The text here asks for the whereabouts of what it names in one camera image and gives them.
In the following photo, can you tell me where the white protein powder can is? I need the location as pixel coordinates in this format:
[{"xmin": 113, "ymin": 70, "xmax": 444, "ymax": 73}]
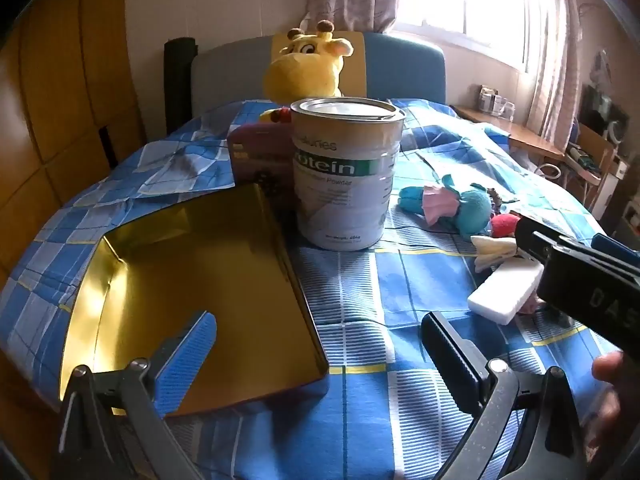
[{"xmin": 290, "ymin": 97, "xmax": 407, "ymax": 251}]

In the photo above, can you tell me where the yellow giraffe plush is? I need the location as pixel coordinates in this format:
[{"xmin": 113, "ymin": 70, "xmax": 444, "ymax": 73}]
[{"xmin": 260, "ymin": 19, "xmax": 355, "ymax": 124}]

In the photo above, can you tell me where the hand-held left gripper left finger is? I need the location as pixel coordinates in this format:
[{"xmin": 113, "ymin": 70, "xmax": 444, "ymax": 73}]
[{"xmin": 57, "ymin": 310, "xmax": 236, "ymax": 480}]

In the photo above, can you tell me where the wooden wardrobe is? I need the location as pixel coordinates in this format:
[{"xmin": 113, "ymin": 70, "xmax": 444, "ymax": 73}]
[{"xmin": 0, "ymin": 0, "xmax": 147, "ymax": 273}]

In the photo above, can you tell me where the blue plush toy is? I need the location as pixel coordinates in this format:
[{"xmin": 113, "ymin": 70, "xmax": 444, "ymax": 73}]
[{"xmin": 398, "ymin": 174, "xmax": 521, "ymax": 234}]

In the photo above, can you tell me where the red plush item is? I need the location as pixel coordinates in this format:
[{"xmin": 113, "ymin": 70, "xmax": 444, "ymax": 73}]
[{"xmin": 489, "ymin": 212, "xmax": 523, "ymax": 239}]

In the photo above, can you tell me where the purple cardboard box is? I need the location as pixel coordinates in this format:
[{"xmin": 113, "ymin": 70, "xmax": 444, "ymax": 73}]
[{"xmin": 226, "ymin": 122, "xmax": 297, "ymax": 211}]

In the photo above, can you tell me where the cream cloth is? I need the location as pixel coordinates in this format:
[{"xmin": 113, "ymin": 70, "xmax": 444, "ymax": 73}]
[{"xmin": 470, "ymin": 235, "xmax": 521, "ymax": 274}]

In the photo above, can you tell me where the wooden desk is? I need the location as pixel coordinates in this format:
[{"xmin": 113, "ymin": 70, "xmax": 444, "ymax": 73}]
[{"xmin": 452, "ymin": 105, "xmax": 567, "ymax": 159}]

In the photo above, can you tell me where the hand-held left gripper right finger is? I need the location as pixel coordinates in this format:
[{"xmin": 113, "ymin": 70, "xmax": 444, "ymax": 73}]
[{"xmin": 420, "ymin": 311, "xmax": 588, "ymax": 480}]

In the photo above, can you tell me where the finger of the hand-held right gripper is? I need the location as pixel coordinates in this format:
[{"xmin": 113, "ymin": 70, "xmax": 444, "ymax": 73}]
[
  {"xmin": 591, "ymin": 232, "xmax": 640, "ymax": 267},
  {"xmin": 514, "ymin": 215, "xmax": 596, "ymax": 266}
]

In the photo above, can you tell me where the grey yellow blue headboard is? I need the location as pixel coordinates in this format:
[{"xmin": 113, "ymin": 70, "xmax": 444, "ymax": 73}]
[{"xmin": 190, "ymin": 31, "xmax": 447, "ymax": 111}]

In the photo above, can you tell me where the black rolled mat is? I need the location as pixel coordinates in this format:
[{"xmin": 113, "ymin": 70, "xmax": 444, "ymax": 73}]
[{"xmin": 164, "ymin": 37, "xmax": 199, "ymax": 137}]

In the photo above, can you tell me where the gold tin box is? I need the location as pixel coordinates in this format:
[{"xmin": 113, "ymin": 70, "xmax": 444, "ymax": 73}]
[{"xmin": 59, "ymin": 182, "xmax": 331, "ymax": 418}]

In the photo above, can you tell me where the window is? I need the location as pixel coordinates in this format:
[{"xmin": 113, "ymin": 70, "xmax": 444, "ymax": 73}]
[{"xmin": 395, "ymin": 0, "xmax": 551, "ymax": 61}]

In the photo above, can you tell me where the cluttered shelf unit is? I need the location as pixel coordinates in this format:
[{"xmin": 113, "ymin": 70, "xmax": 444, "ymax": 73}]
[{"xmin": 565, "ymin": 50, "xmax": 640, "ymax": 223}]

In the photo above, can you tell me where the black wardrobe handle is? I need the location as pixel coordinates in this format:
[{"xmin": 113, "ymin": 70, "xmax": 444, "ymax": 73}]
[{"xmin": 97, "ymin": 122, "xmax": 119, "ymax": 169}]

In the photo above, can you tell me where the person's right hand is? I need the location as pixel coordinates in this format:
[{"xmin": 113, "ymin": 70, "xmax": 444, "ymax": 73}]
[{"xmin": 592, "ymin": 350, "xmax": 628, "ymax": 438}]

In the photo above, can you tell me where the blue checked bedsheet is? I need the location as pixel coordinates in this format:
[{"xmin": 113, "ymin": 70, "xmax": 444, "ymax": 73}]
[{"xmin": 0, "ymin": 97, "xmax": 626, "ymax": 480}]

